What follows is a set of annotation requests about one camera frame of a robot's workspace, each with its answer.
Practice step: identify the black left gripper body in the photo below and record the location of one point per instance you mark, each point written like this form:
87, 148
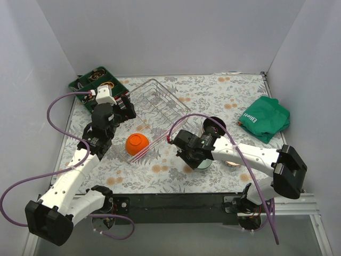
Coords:
124, 107

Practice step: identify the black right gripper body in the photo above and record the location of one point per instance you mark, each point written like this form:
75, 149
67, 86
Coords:
180, 138

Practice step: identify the pale green rimmed bowl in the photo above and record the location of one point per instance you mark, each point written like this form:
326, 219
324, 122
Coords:
204, 164

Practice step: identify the orange bowl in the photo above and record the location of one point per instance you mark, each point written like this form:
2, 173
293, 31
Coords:
135, 143

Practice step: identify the tan brown bowl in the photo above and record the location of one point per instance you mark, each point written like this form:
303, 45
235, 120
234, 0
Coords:
214, 122

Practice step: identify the white black striped bowl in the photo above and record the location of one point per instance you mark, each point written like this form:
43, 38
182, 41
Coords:
232, 164

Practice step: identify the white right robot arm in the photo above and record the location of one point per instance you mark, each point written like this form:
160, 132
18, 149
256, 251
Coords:
284, 168

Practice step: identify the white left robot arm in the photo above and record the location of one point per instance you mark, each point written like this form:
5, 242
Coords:
55, 214

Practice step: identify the black white floral tie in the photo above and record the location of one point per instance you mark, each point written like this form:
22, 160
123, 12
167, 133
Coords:
87, 99

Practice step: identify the green divided organizer tray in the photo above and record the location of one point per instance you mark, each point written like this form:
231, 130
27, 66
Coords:
82, 83

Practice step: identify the brown patterned rolled tie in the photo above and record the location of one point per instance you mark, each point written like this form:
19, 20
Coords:
97, 73

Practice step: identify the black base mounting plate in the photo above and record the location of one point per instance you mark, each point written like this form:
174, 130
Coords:
221, 208

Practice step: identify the green cloth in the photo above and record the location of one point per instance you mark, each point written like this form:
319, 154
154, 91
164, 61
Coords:
264, 118

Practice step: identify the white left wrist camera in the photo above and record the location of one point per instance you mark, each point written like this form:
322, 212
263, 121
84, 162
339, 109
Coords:
103, 94

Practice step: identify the wire dish rack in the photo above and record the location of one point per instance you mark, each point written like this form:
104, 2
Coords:
156, 110

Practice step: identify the aluminium frame rail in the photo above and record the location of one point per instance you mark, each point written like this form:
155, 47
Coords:
305, 205

